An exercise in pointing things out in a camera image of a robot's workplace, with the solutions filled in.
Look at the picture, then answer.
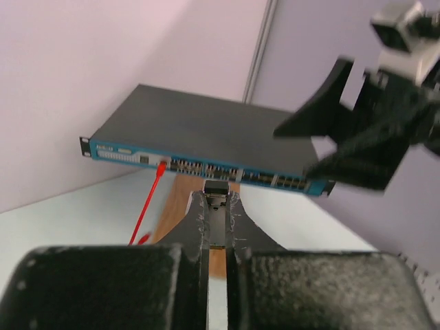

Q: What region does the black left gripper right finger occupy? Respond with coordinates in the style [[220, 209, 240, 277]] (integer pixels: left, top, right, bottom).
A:
[[225, 191, 285, 329]]

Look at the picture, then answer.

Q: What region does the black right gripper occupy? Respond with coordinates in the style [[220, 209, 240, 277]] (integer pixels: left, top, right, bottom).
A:
[[273, 57, 439, 190]]

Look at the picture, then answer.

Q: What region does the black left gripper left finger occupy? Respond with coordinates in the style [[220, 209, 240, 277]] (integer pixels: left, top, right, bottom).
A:
[[157, 191, 210, 329]]

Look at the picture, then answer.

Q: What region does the silver transceiver plug module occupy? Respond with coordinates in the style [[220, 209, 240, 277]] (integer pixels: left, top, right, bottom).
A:
[[203, 180, 230, 250]]

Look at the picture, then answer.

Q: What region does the wooden base board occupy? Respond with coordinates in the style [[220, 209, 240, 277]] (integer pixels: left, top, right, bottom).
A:
[[150, 175, 226, 280]]

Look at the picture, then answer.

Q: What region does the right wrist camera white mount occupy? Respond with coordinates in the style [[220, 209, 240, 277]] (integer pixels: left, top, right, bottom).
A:
[[370, 1, 439, 91]]

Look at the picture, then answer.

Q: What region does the red ethernet cable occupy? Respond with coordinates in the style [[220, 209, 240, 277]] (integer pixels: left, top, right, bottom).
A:
[[127, 159, 169, 247]]

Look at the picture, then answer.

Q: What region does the aluminium frame post right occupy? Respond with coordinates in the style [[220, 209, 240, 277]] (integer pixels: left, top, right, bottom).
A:
[[242, 0, 278, 104]]

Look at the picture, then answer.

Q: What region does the blue black network switch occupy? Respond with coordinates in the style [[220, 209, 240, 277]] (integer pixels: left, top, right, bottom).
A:
[[80, 85, 334, 196]]

